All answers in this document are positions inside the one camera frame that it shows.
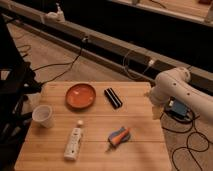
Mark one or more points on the white game remote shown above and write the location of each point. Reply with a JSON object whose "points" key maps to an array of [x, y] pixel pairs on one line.
{"points": [[74, 141]]}

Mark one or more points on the grey metal rail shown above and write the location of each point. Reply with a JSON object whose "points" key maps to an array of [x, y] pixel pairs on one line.
{"points": [[115, 29]]}

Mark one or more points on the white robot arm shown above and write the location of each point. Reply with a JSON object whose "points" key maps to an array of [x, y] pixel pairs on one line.
{"points": [[174, 83]]}

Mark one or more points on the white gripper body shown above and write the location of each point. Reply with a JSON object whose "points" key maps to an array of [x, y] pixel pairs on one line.
{"points": [[157, 112]]}

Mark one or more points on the blue device on floor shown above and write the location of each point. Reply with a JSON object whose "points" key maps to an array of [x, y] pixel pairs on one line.
{"points": [[178, 109]]}

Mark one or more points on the black chair frame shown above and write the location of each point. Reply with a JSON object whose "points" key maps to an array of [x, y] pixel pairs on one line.
{"points": [[16, 80]]}

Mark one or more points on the orange ceramic bowl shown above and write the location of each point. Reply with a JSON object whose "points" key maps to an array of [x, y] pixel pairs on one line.
{"points": [[80, 96]]}

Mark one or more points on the black rectangular box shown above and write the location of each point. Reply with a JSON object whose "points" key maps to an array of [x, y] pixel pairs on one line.
{"points": [[113, 98]]}

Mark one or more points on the white object on rail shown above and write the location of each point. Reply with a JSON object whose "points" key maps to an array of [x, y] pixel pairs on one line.
{"points": [[58, 15]]}

